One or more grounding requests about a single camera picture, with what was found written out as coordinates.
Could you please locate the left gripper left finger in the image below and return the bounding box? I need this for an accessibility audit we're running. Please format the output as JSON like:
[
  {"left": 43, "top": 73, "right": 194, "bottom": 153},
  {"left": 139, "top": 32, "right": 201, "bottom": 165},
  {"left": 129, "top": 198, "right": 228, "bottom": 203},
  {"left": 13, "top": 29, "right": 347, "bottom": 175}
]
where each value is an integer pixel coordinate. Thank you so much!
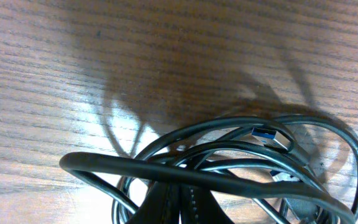
[{"left": 127, "top": 182, "right": 180, "bottom": 224}]

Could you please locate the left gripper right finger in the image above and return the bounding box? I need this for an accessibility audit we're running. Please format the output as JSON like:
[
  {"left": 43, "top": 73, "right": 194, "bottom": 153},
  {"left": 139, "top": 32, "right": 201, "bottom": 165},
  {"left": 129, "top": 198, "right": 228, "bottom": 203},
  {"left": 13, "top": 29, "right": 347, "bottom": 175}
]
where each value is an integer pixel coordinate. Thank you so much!
[{"left": 180, "top": 185, "right": 234, "bottom": 224}]

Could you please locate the black usb cable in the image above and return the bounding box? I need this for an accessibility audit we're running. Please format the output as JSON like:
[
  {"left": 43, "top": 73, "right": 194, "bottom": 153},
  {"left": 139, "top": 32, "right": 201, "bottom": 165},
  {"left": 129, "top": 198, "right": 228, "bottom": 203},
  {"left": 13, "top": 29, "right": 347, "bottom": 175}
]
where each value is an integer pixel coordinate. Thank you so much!
[{"left": 59, "top": 114, "right": 358, "bottom": 224}]

